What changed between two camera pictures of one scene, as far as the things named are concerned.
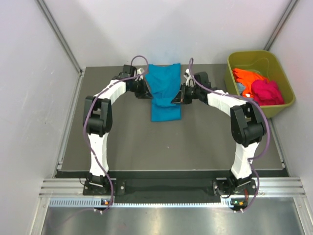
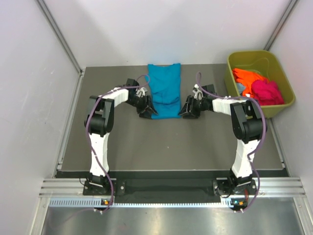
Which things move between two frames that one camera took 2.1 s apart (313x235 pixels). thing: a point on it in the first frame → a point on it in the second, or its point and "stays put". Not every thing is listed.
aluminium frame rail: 267,186 stays put
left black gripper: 145,92 → 145,114
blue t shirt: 164,82 stays put
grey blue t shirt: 241,87 stays put
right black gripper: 181,97 → 190,101
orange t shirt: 247,78 stays put
